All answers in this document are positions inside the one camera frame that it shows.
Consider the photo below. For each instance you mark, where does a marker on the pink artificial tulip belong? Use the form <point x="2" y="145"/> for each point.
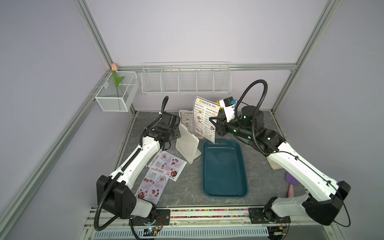
<point x="117" y="79"/>

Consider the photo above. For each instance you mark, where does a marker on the purple pink hair brush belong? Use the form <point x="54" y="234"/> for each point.
<point x="292" y="181"/>

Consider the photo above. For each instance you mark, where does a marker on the beige work glove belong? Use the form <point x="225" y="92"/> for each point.
<point x="273" y="164"/>

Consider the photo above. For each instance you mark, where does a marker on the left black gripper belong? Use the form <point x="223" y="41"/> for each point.
<point x="177" y="132"/>

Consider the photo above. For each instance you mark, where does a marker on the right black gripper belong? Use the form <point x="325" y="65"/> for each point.
<point x="221" y="126"/>

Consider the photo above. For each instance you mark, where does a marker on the white mesh wall basket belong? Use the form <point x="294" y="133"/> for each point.
<point x="107" y="98"/>

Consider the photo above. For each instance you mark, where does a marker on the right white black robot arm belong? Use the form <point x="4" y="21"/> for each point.
<point x="325" y="196"/>

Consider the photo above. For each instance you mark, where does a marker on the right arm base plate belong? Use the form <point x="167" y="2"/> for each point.
<point x="258" y="215"/>

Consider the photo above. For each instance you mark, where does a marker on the red special menu sheet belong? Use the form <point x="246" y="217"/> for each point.
<point x="169" y="164"/>

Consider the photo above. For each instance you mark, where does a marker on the yellow food menu sheet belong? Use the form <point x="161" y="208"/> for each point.
<point x="188" y="121"/>
<point x="202" y="111"/>

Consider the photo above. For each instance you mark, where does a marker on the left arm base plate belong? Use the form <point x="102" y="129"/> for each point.
<point x="161" y="217"/>

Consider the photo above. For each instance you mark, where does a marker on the white wire wall shelf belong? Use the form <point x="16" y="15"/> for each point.
<point x="186" y="78"/>

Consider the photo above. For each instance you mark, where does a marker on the teal plastic tray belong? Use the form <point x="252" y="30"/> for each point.
<point x="223" y="170"/>

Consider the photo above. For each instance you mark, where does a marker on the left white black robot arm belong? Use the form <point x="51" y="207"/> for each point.
<point x="114" y="192"/>

